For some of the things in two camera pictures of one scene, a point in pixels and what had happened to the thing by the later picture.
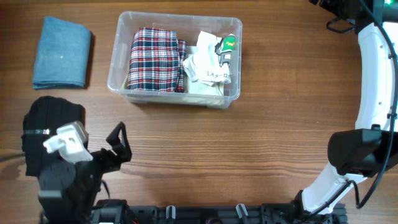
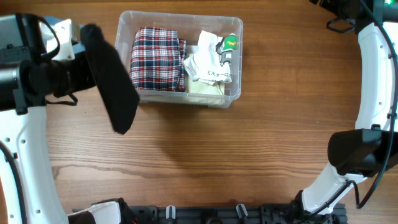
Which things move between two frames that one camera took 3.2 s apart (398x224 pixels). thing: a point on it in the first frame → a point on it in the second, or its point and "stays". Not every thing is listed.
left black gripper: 116,142 → 89,79
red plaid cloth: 157,61 stays
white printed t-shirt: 211,64 stays
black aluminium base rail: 232,214 stays
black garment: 42,119 → 115,84
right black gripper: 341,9 stays
